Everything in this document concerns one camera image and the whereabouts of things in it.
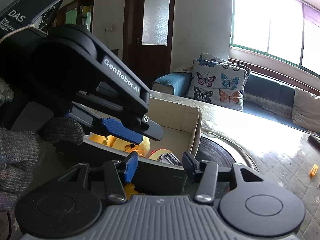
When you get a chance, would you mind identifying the grey quilted star table cover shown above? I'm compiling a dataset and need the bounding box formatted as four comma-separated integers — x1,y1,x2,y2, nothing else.
150,90,320,240

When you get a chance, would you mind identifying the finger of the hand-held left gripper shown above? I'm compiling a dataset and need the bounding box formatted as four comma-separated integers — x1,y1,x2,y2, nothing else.
124,111,165,142
67,102,143,145

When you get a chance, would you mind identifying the small yellow toy piece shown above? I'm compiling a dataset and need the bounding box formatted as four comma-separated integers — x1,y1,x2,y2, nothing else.
309,164,320,178

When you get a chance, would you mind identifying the dark wooden door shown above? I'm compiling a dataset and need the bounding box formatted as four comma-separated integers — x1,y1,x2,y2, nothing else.
122,0,176,90

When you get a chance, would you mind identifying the blue sofa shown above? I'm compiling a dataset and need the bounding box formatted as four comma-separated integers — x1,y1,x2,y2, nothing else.
152,71,320,135

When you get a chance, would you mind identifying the beige sofa cushion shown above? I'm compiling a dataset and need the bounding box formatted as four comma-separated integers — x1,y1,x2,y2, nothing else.
292,87,320,131

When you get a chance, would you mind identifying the large butterfly print pillow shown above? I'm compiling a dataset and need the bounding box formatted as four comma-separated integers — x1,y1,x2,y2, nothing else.
186,59,247,112

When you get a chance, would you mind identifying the green framed window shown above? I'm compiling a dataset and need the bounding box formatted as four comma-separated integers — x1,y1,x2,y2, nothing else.
229,0,320,76

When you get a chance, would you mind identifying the wooden display cabinet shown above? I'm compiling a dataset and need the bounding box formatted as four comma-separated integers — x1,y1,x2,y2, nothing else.
56,0,96,34

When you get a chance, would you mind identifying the black remote control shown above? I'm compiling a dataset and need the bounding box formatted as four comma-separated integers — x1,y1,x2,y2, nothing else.
308,134,320,151

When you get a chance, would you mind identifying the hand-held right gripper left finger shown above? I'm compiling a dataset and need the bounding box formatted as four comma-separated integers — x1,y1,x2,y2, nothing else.
59,152,139,203

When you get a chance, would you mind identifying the person's left hand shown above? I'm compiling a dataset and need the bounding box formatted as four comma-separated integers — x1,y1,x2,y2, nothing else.
0,77,85,213

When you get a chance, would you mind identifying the yellow plush duck toy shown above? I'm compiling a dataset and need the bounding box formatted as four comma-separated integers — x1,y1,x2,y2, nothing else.
89,133,151,158

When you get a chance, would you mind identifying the small orange rubber duck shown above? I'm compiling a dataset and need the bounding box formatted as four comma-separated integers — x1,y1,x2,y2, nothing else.
124,182,145,196

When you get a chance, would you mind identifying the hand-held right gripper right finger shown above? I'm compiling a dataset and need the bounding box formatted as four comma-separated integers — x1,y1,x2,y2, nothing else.
182,151,264,204

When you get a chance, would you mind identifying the grey cardboard box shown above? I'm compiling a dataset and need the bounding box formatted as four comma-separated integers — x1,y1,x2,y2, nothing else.
82,97,202,195

